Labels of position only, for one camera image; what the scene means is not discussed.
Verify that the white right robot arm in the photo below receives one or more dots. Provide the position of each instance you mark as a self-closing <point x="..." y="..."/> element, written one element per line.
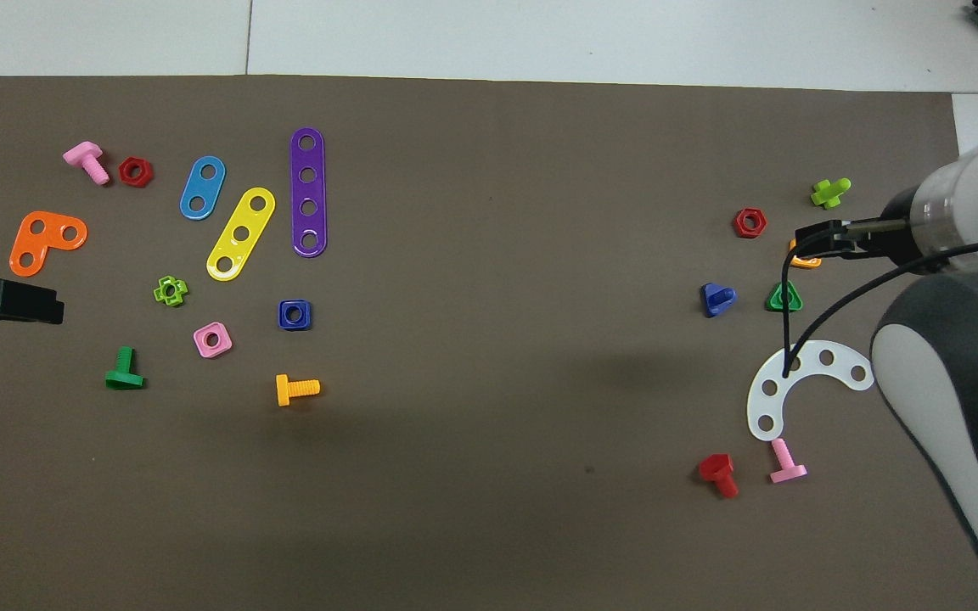
<point x="956" y="373"/>

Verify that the brown table mat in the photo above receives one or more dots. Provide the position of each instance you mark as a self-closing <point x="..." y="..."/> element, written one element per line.
<point x="455" y="212"/>

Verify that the red hexagonal nut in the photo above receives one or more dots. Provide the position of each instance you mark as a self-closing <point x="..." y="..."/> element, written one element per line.
<point x="749" y="223"/>
<point x="136" y="172"/>

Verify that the orange-yellow plastic bolt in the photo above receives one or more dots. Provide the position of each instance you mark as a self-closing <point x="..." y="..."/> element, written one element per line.
<point x="295" y="389"/>

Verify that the red plastic bolt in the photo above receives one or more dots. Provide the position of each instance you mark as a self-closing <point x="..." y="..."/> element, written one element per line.
<point x="719" y="473"/>

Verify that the pink plastic bolt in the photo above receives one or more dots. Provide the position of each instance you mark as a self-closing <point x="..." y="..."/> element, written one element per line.
<point x="786" y="465"/>
<point x="86" y="159"/>

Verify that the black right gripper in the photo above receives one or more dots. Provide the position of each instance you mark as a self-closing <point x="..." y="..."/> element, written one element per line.
<point x="901" y="233"/>

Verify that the dark green plastic bolt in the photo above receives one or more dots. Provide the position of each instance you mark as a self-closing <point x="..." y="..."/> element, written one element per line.
<point x="124" y="373"/>

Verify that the white curved five-hole plate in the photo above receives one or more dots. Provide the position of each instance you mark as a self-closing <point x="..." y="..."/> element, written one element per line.
<point x="765" y="399"/>

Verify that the orange square nut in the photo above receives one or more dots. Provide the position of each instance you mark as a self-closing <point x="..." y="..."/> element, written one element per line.
<point x="807" y="262"/>

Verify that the lime green plastic bolt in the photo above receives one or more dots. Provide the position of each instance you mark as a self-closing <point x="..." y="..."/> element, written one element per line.
<point x="829" y="193"/>

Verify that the pink square nut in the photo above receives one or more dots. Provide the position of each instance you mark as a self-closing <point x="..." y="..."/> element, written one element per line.
<point x="212" y="340"/>

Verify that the purple four-hole strip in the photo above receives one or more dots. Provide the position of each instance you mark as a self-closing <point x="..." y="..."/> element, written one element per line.
<point x="308" y="191"/>

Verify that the blue plastic bolt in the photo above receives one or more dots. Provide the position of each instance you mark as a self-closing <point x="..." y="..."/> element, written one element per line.
<point x="716" y="299"/>

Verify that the orange angled three-hole plate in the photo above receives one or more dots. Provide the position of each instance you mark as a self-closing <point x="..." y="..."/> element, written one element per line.
<point x="52" y="231"/>

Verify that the green cross-shaped nut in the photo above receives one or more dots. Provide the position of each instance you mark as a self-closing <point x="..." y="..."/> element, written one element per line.
<point x="171" y="291"/>

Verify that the blue square nut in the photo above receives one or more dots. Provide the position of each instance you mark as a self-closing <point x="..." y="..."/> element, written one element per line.
<point x="284" y="316"/>

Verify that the blue two-hole strip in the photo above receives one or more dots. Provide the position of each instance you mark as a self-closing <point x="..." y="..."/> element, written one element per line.
<point x="195" y="204"/>

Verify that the green triangular nut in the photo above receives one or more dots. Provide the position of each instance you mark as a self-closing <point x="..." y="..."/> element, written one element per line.
<point x="784" y="297"/>

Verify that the yellow three-hole strip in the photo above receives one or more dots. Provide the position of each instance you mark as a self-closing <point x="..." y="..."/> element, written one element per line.
<point x="232" y="249"/>

